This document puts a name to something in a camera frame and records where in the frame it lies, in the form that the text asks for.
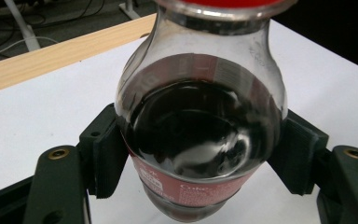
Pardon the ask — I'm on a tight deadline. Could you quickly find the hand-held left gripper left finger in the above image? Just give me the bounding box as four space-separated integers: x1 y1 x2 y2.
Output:
78 103 131 200

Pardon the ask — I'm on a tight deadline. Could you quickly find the light wooden board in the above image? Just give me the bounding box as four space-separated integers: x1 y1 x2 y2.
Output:
0 13 158 97

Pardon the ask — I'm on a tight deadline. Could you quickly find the white metal stand foot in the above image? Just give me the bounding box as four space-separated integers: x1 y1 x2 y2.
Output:
118 0 142 21

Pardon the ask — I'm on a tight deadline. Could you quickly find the black cable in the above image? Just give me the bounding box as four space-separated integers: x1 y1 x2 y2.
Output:
32 0 106 30

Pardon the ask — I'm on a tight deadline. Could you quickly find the white metal stand leg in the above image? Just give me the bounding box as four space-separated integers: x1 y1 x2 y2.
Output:
3 0 42 52

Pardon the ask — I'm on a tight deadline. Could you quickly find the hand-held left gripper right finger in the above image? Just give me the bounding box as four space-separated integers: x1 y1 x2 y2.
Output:
266 108 330 197

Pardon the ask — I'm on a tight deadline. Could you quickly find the white cable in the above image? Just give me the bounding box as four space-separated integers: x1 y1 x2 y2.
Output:
0 35 59 61

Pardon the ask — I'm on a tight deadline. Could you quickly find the cola bottle with red label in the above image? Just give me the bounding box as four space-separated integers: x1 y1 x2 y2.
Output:
114 0 299 224

